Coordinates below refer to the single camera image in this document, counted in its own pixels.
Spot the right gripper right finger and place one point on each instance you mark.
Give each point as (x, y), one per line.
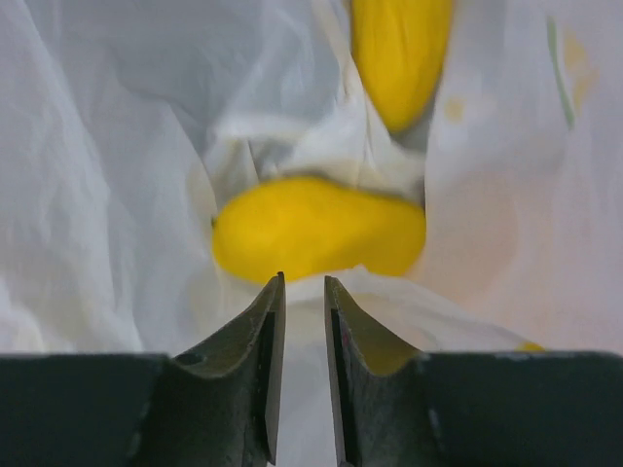
(379, 414)

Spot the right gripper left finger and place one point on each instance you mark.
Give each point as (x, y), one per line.
(226, 389)

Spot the white plastic bag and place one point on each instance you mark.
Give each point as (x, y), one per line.
(127, 126)

